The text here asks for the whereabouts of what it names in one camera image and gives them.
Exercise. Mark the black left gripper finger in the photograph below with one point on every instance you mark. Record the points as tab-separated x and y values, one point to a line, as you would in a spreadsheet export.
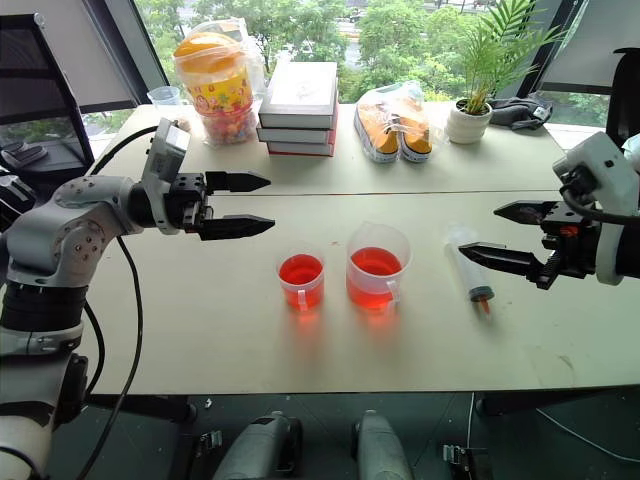
235	227
237	182

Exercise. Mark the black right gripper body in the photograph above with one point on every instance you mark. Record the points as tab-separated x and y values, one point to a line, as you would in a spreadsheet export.
570	245

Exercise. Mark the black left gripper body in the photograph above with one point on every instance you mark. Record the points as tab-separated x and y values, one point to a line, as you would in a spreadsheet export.
190	200

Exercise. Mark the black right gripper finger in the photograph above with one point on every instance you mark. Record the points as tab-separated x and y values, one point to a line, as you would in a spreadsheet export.
500	256
520	213

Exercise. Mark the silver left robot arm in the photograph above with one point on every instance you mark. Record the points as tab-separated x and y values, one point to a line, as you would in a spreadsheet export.
60	235

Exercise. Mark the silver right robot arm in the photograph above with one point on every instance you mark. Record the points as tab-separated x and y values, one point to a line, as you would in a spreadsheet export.
631	250

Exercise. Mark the clear plastic syringe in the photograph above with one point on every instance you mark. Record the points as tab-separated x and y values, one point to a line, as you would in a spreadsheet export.
472	280

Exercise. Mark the small beaker red liquid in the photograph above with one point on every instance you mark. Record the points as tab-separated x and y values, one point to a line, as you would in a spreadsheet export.
300	282

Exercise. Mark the empty clear measuring cup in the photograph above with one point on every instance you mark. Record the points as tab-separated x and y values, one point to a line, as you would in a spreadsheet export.
164	97

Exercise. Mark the large beaker red liquid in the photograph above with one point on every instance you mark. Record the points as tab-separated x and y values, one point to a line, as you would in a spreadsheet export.
375	272

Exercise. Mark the red cover book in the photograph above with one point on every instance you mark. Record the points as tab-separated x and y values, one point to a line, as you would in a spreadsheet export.
300	148

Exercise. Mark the thin grey edge book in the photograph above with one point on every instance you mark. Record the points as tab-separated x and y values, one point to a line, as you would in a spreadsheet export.
295	135

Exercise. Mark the yellow lid snack jar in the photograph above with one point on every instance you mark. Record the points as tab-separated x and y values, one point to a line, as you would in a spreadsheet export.
220	95

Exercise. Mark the grey cloth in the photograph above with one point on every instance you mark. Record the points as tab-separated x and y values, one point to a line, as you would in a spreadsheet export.
520	112

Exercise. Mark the white ribbed plant pot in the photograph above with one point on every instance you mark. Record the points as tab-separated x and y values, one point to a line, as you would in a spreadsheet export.
467	125

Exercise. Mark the thick white cover book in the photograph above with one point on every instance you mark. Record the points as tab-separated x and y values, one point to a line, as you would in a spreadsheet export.
300	95

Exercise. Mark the yellow canvas shoe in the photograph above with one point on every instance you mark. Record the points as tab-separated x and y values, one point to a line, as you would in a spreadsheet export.
382	132
416	135

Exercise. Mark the black office chair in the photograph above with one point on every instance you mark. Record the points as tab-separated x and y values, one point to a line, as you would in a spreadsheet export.
624	95

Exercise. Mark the green palm plant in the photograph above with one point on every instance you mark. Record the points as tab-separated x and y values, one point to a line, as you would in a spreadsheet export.
492	50

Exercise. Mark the black metal rack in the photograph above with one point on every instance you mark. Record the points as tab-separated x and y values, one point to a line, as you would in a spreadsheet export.
35	95

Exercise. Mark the grey rounded robot leg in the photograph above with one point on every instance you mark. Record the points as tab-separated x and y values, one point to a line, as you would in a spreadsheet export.
257	450
382	450

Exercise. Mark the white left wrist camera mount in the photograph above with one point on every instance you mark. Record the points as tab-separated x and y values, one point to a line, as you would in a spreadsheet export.
167	150

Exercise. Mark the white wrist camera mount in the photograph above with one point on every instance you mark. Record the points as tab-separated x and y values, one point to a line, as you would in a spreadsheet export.
167	150
597	170

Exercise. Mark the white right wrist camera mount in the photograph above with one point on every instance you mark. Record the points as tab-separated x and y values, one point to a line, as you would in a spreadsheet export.
597	170

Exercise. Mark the black table frame bar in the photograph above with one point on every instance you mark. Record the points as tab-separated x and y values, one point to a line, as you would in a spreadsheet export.
145	405

